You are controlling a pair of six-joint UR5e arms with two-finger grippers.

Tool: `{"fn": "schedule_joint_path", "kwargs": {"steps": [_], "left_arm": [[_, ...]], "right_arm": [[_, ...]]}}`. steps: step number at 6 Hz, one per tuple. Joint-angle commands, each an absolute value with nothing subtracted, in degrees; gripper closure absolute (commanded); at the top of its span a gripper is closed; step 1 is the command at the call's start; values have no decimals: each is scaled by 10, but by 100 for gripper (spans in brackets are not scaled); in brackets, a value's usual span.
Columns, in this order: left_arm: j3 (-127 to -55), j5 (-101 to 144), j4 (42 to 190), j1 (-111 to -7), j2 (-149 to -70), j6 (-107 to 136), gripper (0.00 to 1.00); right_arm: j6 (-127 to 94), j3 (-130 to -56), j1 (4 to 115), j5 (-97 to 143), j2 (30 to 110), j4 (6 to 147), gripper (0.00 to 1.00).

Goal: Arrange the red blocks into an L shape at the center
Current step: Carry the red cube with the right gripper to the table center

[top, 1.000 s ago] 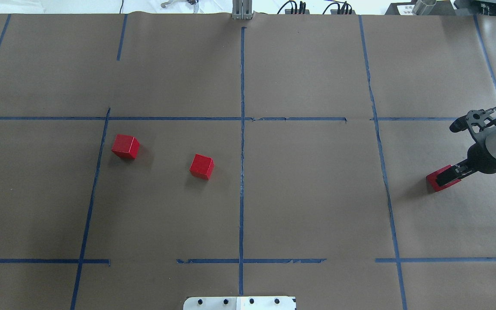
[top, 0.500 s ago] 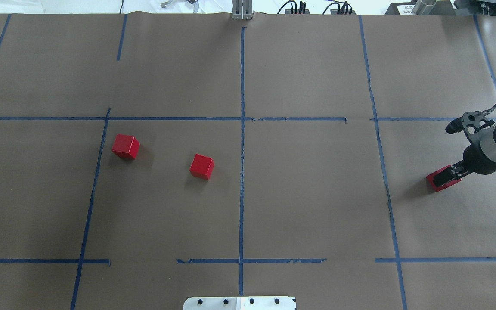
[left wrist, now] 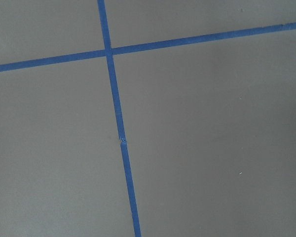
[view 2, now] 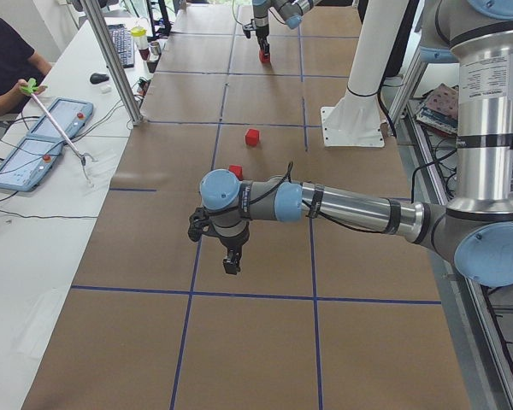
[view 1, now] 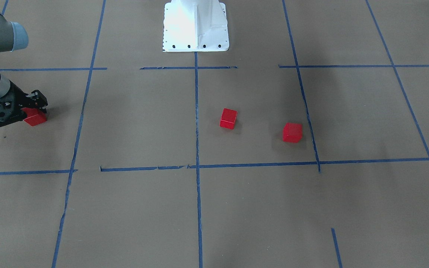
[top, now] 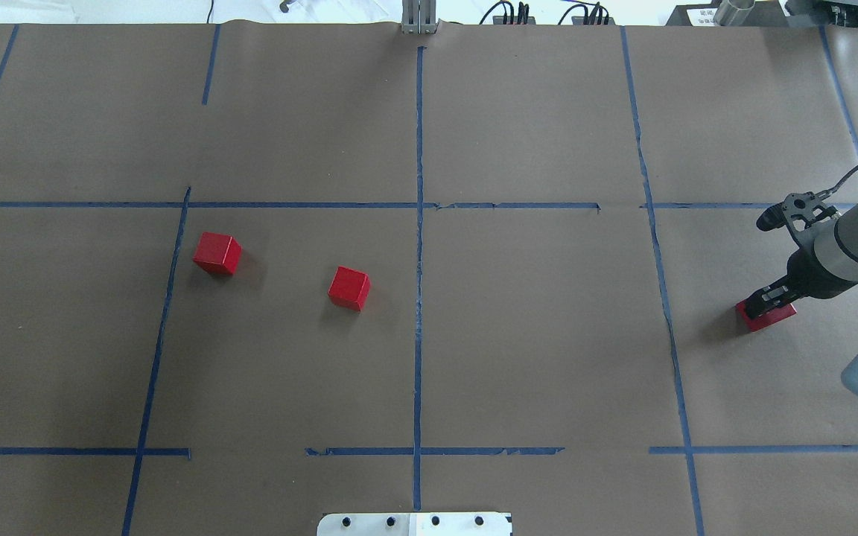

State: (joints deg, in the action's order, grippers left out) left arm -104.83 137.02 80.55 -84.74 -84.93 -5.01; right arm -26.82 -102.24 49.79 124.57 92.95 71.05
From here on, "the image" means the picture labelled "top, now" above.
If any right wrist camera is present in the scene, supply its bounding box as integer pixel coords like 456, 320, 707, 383
755, 191, 839, 233

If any aluminium frame post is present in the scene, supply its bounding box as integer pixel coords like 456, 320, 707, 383
401, 0, 439, 35

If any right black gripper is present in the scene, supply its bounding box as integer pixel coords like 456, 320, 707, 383
743, 249, 839, 320

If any white mounting plate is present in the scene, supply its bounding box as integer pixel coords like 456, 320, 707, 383
317, 511, 514, 535

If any red block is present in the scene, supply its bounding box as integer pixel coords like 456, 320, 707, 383
193, 232, 243, 277
327, 266, 371, 312
734, 301, 797, 333

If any brown paper table cover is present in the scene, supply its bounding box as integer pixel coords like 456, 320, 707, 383
0, 21, 858, 535

